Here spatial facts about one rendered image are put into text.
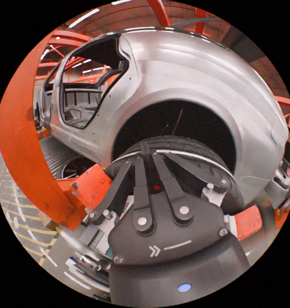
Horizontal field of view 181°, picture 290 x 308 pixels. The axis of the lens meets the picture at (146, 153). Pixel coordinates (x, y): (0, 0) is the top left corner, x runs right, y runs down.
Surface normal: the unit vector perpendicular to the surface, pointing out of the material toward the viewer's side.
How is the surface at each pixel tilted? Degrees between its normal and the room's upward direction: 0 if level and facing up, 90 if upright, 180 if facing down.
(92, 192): 45
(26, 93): 90
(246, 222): 55
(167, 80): 90
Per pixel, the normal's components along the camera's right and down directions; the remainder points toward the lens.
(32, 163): 0.93, 0.33
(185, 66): -0.32, 0.45
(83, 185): 0.80, -0.35
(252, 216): -0.64, -0.75
